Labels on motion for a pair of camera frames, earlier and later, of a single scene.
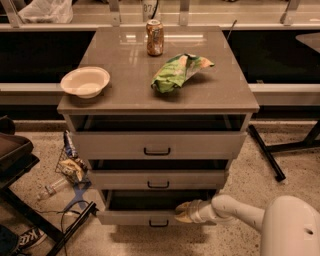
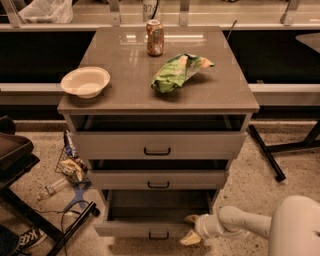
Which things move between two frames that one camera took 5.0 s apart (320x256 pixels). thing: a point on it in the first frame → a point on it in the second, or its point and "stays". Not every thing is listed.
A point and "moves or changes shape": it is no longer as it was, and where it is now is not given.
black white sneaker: (30, 238) stays
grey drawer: (157, 179) stays
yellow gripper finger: (184, 207) → (192, 218)
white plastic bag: (47, 11) stays
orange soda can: (155, 37) stays
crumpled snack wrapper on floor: (70, 164) stays
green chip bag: (171, 73) stays
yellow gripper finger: (185, 217) → (191, 239)
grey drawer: (147, 207) moves or changes shape
